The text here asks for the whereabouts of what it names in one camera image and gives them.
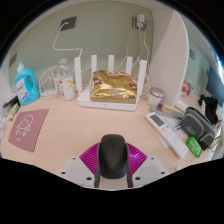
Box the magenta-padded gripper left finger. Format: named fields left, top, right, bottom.
left=57, top=142, right=101, bottom=189

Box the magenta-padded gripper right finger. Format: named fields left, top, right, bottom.
left=125, top=143, right=169, bottom=188

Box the black computer mouse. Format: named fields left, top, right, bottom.
left=97, top=133, right=130, bottom=180

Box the pink mouse pad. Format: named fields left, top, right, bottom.
left=7, top=108, right=50, bottom=154

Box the white remote control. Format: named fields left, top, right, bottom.
left=145, top=111, right=190, bottom=160

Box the green wipes packet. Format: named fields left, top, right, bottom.
left=185, top=135, right=203, bottom=159

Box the small tan box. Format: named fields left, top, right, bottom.
left=161, top=104, right=174, bottom=114

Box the white router with antennas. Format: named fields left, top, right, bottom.
left=73, top=54, right=148, bottom=112

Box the grey pencil case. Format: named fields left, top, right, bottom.
left=178, top=106, right=217, bottom=152

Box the small white jar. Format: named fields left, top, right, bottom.
left=146, top=86, right=165, bottom=108

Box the white power strip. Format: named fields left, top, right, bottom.
left=41, top=90, right=61, bottom=99

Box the gold foil bag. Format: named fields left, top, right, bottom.
left=89, top=69, right=138, bottom=104

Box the yellow cardboard box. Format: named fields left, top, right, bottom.
left=7, top=102, right=20, bottom=122

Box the black cloth bag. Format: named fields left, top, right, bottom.
left=197, top=94, right=219, bottom=126

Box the red figurine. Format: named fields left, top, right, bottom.
left=181, top=80, right=194, bottom=97

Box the blue detergent bottle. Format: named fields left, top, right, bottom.
left=13, top=60, right=41, bottom=107

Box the stack of books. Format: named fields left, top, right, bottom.
left=2, top=95, right=19, bottom=109

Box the black monitor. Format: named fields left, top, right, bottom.
left=205, top=65, right=224, bottom=108

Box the white desk shelf unit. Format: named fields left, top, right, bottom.
left=0, top=0, right=224, bottom=158

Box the white coiled cable bundle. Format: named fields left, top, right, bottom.
left=38, top=65, right=61, bottom=98

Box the grey blank wall plate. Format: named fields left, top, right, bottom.
left=8, top=51, right=18, bottom=69

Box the white power cable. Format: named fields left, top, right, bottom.
left=52, top=22, right=84, bottom=61

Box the grey wall socket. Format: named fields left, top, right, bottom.
left=59, top=15, right=78, bottom=33

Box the white wall charger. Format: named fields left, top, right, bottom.
left=132, top=13, right=149, bottom=32

